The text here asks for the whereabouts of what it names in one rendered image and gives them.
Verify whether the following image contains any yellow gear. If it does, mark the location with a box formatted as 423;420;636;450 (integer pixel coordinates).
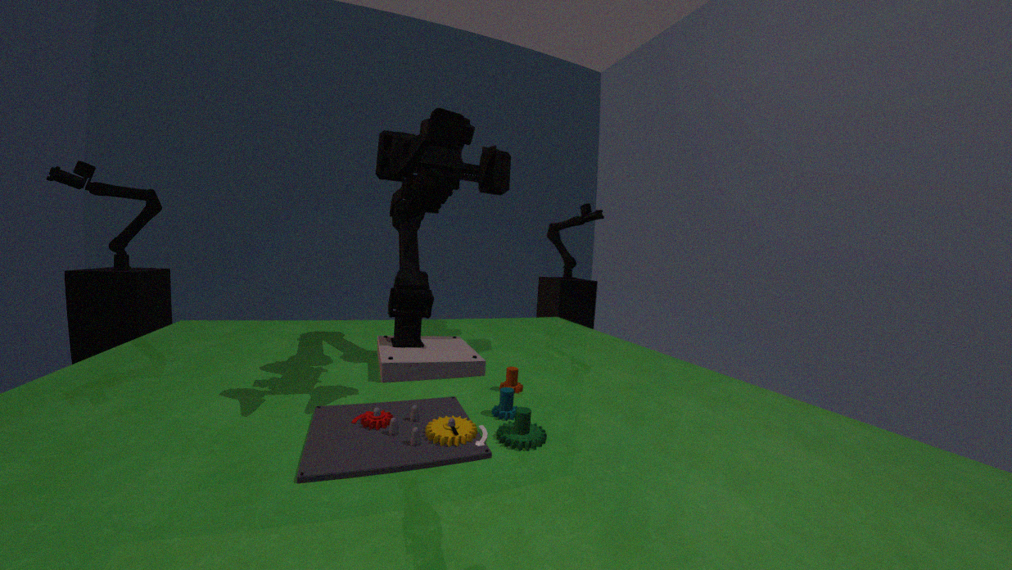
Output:
425;416;477;447

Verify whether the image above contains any teal gear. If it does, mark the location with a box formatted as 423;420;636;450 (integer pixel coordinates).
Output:
491;387;517;421

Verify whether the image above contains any red gear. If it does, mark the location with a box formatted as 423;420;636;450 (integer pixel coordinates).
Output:
361;410;394;430

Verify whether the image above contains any orange gear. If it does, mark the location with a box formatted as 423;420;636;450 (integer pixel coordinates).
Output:
499;367;523;393

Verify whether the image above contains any dark green gear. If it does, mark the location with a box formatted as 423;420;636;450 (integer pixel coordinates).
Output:
496;406;547;451

